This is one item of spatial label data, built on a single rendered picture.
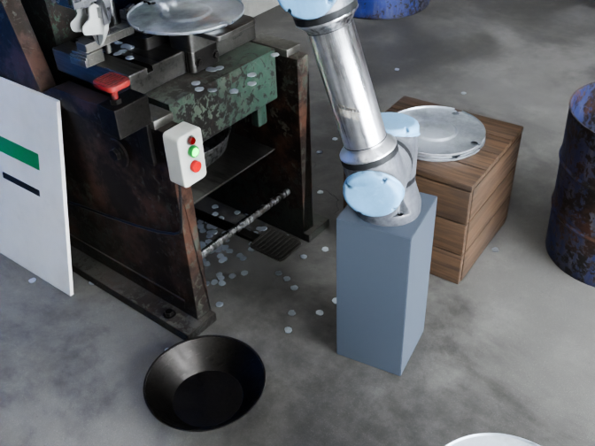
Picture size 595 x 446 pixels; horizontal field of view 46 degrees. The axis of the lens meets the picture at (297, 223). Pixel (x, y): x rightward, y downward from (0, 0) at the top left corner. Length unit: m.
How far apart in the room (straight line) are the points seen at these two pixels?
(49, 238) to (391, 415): 1.10
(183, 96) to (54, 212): 0.59
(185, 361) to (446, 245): 0.80
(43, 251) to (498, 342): 1.33
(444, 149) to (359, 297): 0.54
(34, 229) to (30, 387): 0.50
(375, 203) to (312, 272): 0.79
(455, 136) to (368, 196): 0.75
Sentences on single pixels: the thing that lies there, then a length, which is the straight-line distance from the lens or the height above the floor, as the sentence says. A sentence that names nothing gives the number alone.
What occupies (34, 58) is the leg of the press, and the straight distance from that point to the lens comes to 1.98.
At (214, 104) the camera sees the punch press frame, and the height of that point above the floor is 0.58.
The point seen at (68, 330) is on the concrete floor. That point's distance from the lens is 2.07.
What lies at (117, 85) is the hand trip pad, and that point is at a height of 0.76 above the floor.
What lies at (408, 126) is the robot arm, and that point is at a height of 0.68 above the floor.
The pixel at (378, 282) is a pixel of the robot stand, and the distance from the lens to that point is 1.64.
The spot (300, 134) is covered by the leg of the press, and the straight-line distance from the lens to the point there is 2.02.
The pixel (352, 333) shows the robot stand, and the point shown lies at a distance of 1.79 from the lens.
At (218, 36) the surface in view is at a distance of 1.66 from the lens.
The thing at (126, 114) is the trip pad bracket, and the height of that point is 0.69.
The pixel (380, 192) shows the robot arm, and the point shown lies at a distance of 1.34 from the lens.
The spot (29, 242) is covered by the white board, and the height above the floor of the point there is 0.11.
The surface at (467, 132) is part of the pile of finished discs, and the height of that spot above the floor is 0.37.
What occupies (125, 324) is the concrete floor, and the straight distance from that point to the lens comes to 2.04.
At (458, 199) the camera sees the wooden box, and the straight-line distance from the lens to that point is 1.92.
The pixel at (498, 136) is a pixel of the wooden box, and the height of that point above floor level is 0.35.
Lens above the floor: 1.39
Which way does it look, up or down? 37 degrees down
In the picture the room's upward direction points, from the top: 3 degrees counter-clockwise
